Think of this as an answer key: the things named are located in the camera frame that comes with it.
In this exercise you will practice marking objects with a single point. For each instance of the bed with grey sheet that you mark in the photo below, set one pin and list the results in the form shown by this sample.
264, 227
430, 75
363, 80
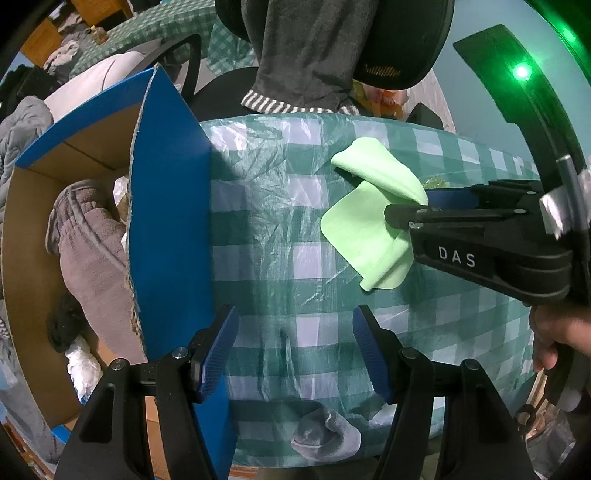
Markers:
101, 74

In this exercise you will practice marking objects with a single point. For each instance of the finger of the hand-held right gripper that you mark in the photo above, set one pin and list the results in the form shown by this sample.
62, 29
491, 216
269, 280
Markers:
452, 198
401, 216

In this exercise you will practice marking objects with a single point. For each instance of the orange plastic bag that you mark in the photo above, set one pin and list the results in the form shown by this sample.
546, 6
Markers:
388, 99

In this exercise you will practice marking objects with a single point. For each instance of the black bag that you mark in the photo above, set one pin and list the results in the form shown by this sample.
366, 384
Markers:
18, 87

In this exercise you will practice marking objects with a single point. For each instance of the light grey sock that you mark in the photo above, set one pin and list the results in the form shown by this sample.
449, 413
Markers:
323, 436

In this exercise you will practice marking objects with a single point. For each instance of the white patterned sock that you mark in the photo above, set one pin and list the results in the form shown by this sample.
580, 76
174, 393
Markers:
119, 194

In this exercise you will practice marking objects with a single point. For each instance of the green checkered tablecloth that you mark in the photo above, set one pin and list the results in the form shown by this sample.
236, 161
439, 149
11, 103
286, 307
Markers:
286, 230
152, 23

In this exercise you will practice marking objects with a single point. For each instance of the white blue striped sock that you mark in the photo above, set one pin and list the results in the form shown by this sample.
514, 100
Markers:
83, 369

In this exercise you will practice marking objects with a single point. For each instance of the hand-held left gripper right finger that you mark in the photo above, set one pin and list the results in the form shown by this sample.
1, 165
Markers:
374, 360

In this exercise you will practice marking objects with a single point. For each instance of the black office chair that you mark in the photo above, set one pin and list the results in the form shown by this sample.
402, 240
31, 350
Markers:
406, 46

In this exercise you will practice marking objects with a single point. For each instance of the wooden wardrobe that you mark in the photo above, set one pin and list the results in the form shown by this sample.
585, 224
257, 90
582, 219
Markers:
44, 39

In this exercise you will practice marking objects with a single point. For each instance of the amber bottle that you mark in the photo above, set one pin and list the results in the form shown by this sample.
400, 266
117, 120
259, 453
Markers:
98, 34

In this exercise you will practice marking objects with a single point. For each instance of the black sock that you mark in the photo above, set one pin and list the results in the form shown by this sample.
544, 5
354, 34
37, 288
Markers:
64, 327

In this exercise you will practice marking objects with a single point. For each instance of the light green cloth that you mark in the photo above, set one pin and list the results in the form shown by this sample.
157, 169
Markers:
364, 230

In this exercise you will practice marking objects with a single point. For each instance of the blue cardboard box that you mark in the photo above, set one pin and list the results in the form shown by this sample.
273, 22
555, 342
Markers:
171, 207

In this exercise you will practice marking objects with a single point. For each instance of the person's right hand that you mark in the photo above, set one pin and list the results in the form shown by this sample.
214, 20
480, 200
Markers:
549, 327

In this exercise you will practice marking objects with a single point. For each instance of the grey-brown fleece mitt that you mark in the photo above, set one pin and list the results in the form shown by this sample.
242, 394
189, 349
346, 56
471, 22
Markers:
92, 258

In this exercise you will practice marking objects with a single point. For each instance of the grey clothes pile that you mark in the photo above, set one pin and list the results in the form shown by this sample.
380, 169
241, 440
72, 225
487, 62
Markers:
62, 53

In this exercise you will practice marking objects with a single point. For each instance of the dark grey striped-cuff pants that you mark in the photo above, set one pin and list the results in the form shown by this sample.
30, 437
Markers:
304, 46

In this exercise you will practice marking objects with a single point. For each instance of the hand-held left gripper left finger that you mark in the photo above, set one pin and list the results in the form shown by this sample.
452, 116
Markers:
217, 360

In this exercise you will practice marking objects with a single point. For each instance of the grey quilted jacket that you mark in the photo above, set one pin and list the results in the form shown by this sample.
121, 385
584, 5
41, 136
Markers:
23, 134

